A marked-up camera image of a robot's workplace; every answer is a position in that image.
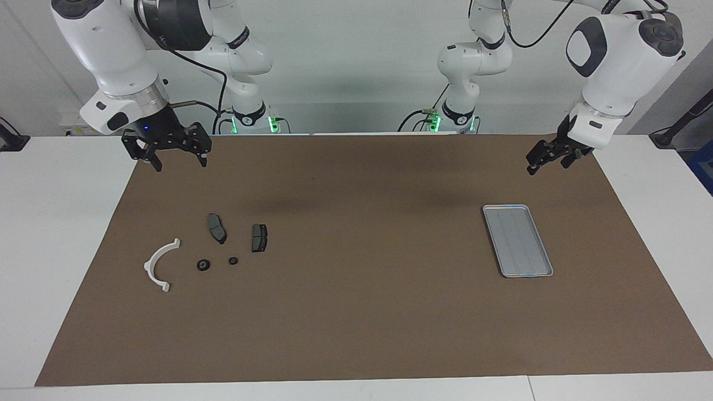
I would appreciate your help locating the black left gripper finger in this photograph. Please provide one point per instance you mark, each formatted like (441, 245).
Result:
(538, 157)
(568, 161)

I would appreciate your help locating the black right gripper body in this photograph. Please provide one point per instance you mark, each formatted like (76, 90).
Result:
(161, 131)

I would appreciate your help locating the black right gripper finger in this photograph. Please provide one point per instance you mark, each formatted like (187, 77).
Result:
(155, 160)
(202, 158)

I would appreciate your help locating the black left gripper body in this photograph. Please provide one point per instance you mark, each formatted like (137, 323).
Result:
(565, 145)

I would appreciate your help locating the large black bearing gear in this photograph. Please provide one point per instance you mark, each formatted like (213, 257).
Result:
(200, 265)

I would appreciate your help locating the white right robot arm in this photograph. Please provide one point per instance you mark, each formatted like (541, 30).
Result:
(111, 50)

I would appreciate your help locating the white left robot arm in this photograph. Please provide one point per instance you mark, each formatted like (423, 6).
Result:
(613, 72)

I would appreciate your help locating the silver metal tray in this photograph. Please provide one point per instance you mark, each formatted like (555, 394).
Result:
(518, 239)

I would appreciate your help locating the dark curved brake pad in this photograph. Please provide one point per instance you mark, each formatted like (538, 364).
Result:
(216, 228)

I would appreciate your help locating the white background box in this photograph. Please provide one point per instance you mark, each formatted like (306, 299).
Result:
(72, 129)

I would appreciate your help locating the dark rectangular brake pad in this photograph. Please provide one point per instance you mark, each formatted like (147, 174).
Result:
(259, 238)

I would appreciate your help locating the black angled stand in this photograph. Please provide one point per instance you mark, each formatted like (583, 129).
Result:
(665, 136)

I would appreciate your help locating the blue box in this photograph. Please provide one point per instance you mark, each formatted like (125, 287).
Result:
(704, 167)

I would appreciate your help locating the black table clamp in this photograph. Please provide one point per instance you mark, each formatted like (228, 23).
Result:
(11, 142)

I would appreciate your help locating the brown table mat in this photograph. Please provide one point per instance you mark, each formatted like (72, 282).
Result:
(356, 312)

